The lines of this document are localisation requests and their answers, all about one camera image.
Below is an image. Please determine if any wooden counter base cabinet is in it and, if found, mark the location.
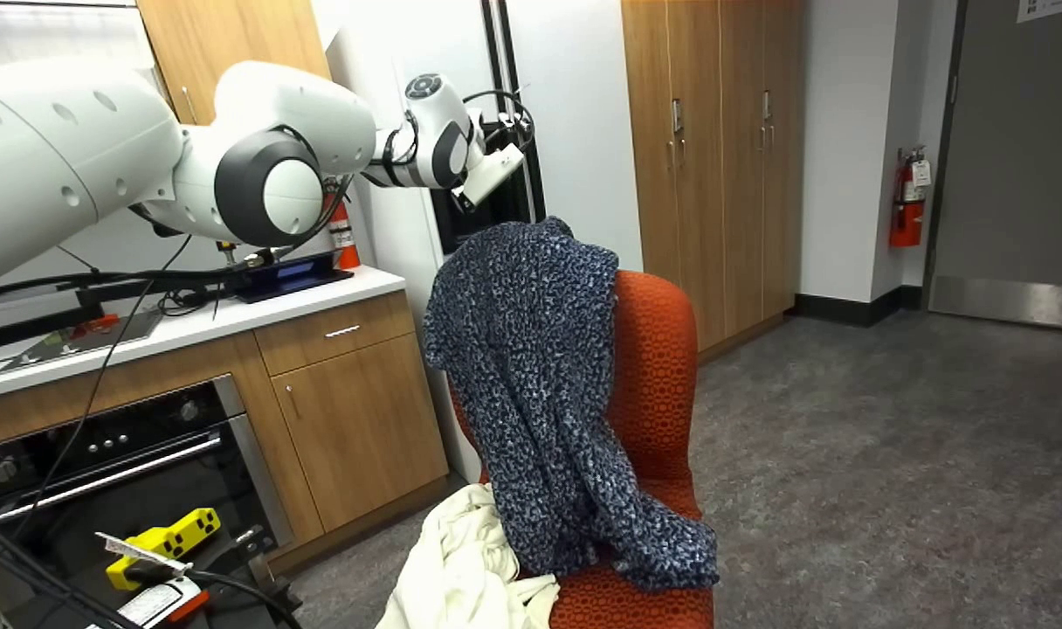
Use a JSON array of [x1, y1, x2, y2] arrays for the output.
[[0, 293, 453, 577]]

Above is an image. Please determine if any black wall monitor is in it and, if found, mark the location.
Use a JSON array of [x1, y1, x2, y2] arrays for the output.
[[428, 187, 534, 263]]

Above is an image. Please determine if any blue speckled fleece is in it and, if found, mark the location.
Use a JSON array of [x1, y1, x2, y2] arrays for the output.
[[422, 215, 722, 595]]

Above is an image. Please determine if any red wall fire extinguisher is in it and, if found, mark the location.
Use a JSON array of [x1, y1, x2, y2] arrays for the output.
[[883, 143, 938, 252]]

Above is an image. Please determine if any white refrigerator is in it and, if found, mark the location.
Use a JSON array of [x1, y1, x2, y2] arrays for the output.
[[309, 0, 651, 483]]

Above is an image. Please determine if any black wall baseboard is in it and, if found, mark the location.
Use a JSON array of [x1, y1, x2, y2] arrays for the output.
[[791, 284, 926, 333]]

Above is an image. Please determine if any thin black hanging cable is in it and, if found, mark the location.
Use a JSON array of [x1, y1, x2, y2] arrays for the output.
[[5, 232, 198, 553]]

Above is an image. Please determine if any black built-in oven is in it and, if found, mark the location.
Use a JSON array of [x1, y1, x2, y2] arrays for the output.
[[0, 376, 298, 591]]

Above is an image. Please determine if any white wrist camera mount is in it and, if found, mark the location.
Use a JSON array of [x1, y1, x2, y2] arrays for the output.
[[452, 140, 531, 215]]

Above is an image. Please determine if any white range hood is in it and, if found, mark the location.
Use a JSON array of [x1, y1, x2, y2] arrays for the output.
[[0, 0, 152, 76]]

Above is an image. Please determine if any cream white cloth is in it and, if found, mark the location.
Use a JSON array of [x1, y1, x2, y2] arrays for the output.
[[373, 478, 567, 629]]

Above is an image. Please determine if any grey door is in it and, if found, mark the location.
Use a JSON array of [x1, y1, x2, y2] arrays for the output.
[[921, 0, 1062, 337]]

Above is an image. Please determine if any wooden wall cabinet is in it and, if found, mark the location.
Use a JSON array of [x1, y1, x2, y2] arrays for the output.
[[138, 0, 334, 130]]

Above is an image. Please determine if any black foreground frame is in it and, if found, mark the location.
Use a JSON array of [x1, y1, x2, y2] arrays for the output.
[[0, 510, 123, 629]]

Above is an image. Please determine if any black clamp rail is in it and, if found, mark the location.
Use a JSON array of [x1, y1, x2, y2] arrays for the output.
[[0, 263, 266, 358]]

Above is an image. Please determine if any orange fabric chair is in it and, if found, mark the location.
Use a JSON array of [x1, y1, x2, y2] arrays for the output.
[[439, 270, 721, 629]]

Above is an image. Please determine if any white countertop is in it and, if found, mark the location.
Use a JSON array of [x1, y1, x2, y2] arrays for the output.
[[0, 267, 409, 407]]

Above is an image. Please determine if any white red card box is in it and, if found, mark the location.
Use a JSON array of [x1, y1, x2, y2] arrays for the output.
[[104, 575, 216, 629]]

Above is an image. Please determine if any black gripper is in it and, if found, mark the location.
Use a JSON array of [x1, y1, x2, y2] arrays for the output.
[[489, 109, 546, 200]]

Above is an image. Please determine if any tall wooden cabinet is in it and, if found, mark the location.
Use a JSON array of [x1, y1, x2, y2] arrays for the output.
[[619, 0, 810, 360]]

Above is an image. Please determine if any yellow black tool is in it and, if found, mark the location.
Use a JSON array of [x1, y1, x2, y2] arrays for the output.
[[102, 504, 228, 597]]

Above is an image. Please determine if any black refrigerator door handle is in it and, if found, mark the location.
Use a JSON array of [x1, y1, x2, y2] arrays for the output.
[[480, 0, 537, 238], [493, 0, 553, 232]]

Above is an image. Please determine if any white door sign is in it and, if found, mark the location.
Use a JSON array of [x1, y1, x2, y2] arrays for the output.
[[1012, 0, 1062, 27]]

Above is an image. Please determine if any metal door kick plate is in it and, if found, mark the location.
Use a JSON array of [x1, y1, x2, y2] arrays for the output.
[[921, 274, 1062, 337]]

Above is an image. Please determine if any small red spray extinguisher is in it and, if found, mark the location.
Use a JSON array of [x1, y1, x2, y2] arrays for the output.
[[324, 188, 368, 281]]

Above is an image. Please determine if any small red counter object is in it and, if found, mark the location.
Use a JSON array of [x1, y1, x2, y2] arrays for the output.
[[67, 308, 131, 348]]

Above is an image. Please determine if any blue black box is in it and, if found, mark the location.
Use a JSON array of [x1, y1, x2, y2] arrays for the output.
[[235, 254, 350, 305]]

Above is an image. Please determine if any black floor cable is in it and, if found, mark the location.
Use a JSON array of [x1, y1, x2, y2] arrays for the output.
[[142, 521, 312, 629]]

